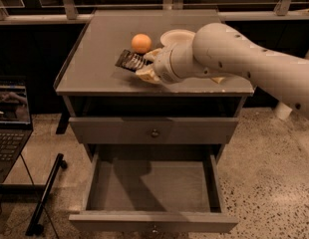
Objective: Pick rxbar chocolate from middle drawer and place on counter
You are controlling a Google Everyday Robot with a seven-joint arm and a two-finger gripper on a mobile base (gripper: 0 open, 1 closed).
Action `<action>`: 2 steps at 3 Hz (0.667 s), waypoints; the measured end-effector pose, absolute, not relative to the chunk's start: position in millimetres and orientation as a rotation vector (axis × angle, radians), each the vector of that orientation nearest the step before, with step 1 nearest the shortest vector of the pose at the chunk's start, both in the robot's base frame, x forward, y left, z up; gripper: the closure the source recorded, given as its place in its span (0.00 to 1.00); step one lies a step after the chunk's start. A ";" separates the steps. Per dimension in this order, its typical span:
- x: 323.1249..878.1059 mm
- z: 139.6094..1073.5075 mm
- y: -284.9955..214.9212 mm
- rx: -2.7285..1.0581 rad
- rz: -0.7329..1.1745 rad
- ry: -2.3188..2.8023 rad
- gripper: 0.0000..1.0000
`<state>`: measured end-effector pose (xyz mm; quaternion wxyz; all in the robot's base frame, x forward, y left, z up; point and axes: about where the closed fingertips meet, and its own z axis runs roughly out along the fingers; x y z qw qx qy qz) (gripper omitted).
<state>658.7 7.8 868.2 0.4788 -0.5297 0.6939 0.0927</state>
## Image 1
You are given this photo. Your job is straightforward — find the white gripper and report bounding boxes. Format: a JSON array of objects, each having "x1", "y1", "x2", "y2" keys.
[{"x1": 136, "y1": 42, "x2": 208, "y2": 84}]

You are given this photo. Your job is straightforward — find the black rxbar chocolate bar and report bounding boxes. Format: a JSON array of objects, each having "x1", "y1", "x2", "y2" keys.
[{"x1": 116, "y1": 50, "x2": 151, "y2": 72}]

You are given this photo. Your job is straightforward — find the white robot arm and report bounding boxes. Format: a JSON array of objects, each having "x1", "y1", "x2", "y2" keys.
[{"x1": 137, "y1": 23, "x2": 309, "y2": 120}]

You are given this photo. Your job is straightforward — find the top drawer knob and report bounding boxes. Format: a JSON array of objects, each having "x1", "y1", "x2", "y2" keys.
[{"x1": 151, "y1": 128, "x2": 159, "y2": 137}]

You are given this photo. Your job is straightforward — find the closed top drawer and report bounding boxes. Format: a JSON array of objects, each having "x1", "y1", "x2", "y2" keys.
[{"x1": 69, "y1": 117, "x2": 238, "y2": 144}]

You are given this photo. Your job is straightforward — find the grey drawer cabinet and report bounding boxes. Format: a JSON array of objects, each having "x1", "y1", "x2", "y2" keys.
[{"x1": 53, "y1": 9, "x2": 257, "y2": 234}]

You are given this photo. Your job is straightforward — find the open middle drawer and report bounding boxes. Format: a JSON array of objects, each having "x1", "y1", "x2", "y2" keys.
[{"x1": 69, "y1": 155, "x2": 238, "y2": 233}]

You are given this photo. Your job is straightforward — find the orange fruit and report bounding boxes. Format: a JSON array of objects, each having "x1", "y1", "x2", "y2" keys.
[{"x1": 131, "y1": 34, "x2": 152, "y2": 54}]

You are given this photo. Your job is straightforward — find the white bowl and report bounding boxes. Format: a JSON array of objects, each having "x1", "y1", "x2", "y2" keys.
[{"x1": 160, "y1": 29, "x2": 195, "y2": 46}]

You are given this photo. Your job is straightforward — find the green yellow sponge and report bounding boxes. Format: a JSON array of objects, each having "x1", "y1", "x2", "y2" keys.
[{"x1": 211, "y1": 77, "x2": 225, "y2": 84}]

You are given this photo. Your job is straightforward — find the black laptop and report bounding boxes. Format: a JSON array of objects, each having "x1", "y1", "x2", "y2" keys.
[{"x1": 0, "y1": 76, "x2": 33, "y2": 183}]

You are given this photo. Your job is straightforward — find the black stand leg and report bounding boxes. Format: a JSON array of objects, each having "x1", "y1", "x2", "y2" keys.
[{"x1": 26, "y1": 153, "x2": 67, "y2": 236}]

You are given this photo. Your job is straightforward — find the metal railing frame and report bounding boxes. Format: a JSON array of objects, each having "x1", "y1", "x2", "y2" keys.
[{"x1": 0, "y1": 0, "x2": 309, "y2": 25}]

